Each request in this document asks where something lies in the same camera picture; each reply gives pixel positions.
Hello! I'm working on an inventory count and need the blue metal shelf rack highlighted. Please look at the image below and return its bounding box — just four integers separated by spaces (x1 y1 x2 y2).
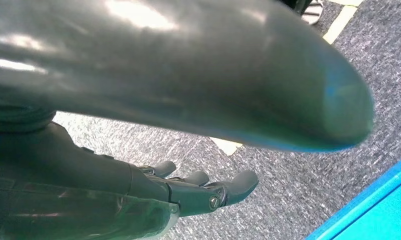
304 151 401 240

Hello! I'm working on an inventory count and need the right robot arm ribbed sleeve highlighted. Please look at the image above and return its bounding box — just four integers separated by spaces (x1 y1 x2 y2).
0 99 57 134

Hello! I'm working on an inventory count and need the black robot leg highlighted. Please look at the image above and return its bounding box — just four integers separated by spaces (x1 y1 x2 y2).
279 0 325 26

